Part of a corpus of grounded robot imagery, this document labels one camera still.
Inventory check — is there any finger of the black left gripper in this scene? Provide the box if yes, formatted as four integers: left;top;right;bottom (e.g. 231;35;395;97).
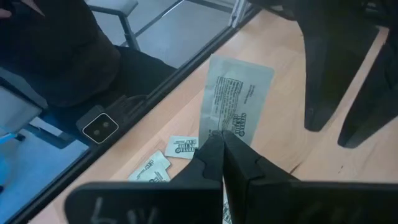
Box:
336;37;398;149
302;27;379;132

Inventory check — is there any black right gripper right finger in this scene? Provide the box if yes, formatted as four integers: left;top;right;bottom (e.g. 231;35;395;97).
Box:
221;129;398;224

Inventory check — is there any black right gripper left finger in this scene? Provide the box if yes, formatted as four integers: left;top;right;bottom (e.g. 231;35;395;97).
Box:
63;130;225;224

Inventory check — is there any person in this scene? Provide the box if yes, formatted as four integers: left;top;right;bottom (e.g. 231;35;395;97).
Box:
0;0;177;134

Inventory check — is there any grey padded armrest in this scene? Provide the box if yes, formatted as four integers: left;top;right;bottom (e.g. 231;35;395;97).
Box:
85;0;141;50

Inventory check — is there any black aluminium table frame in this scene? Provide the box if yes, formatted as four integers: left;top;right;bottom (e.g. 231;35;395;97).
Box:
0;6;262;224

